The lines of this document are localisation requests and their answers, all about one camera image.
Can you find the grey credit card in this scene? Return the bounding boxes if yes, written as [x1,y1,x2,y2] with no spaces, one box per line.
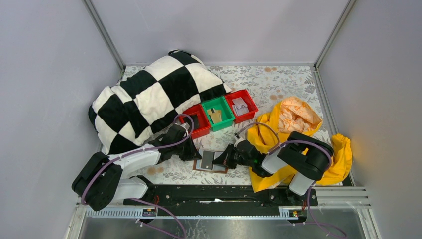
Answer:
[200,150,215,170]

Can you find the brown leather card holder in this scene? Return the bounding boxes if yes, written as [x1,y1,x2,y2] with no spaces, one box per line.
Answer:
[193,149,228,174]

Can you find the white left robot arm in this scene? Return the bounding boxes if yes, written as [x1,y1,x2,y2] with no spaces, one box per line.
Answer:
[71,123,201,211]

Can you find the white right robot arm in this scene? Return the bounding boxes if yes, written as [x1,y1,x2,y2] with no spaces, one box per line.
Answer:
[213,131,334,196]

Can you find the black card in red bin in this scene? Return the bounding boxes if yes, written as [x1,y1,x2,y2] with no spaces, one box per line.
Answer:
[186,115,200,130]

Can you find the gold cards in green bin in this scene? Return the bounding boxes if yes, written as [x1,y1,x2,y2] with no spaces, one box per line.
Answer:
[207,108,222,124]

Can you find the white cards in red bin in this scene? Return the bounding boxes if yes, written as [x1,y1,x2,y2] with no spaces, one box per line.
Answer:
[232,98,249,117]

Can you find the yellow raincoat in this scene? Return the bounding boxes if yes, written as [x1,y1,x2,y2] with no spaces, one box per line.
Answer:
[246,96,353,192]

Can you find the left red plastic bin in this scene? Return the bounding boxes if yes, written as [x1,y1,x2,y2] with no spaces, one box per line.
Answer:
[183,104,211,139]

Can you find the red plastic bin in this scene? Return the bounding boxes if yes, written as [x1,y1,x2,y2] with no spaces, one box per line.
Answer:
[183,104,211,139]
[224,89,258,124]

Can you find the black white checkered blanket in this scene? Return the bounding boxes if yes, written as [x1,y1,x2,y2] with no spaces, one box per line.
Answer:
[88,50,231,155]

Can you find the green plastic bin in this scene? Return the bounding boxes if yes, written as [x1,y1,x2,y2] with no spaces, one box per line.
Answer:
[201,96,235,132]

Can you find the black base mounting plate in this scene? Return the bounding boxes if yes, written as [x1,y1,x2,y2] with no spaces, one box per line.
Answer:
[142,184,318,218]

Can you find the right red plastic bin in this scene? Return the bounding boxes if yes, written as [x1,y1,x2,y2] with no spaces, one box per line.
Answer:
[224,89,258,124]

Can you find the floral table mat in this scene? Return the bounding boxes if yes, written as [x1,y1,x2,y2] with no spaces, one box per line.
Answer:
[93,65,331,186]

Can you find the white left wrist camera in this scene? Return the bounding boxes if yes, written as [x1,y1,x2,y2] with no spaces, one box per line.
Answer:
[180,123,193,135]

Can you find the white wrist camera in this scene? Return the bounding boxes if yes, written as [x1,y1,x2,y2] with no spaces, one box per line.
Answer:
[234,137,245,147]
[180,123,193,135]

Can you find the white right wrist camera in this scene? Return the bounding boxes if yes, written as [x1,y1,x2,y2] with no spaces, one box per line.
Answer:
[234,137,245,147]

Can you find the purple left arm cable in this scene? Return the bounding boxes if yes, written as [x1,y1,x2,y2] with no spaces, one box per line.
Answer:
[81,114,195,206]

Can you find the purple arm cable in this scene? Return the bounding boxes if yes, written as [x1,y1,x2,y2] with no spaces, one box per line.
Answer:
[234,122,333,172]
[81,114,195,206]

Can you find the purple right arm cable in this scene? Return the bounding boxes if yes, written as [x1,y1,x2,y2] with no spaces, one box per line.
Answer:
[234,122,333,172]

